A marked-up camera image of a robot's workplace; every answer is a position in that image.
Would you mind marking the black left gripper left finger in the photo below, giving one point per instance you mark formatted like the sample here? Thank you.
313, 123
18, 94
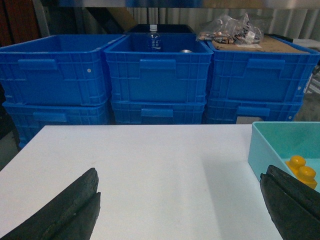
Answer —
71, 215

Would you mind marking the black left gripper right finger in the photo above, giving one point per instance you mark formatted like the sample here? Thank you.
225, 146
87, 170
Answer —
293, 206

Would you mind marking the yellow toy block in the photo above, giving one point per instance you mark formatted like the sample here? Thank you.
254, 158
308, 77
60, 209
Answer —
304, 173

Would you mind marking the teal plastic box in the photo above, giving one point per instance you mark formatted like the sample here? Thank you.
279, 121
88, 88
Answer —
275, 142

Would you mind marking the blue crate bottom left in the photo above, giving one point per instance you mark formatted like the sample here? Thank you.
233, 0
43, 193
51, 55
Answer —
30, 119

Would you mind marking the blue crate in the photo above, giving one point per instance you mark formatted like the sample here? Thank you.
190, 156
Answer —
30, 119
222, 111
169, 76
261, 76
58, 70
157, 113

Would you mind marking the blue crate bottom middle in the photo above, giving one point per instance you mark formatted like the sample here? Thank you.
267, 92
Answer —
157, 113

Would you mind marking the blue crate bottom right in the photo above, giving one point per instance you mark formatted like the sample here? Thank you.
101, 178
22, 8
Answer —
222, 111

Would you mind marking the blue crate top right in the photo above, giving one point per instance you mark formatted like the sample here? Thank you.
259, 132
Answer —
261, 76

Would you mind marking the blue crate top left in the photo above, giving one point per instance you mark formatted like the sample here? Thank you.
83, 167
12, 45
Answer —
58, 70

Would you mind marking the brown cardboard sheet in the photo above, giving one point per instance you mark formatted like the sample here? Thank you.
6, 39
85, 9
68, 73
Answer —
268, 45

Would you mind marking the blue crate top middle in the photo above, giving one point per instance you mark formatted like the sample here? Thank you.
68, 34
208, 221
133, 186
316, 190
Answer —
169, 76

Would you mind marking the clear plastic bag of parts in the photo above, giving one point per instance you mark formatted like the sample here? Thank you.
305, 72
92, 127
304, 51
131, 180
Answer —
231, 31

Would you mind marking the clear plastic water bottle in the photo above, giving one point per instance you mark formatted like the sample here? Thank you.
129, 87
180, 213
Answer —
154, 40

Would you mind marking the silver metal can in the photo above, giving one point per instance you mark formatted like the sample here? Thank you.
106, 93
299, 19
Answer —
186, 51

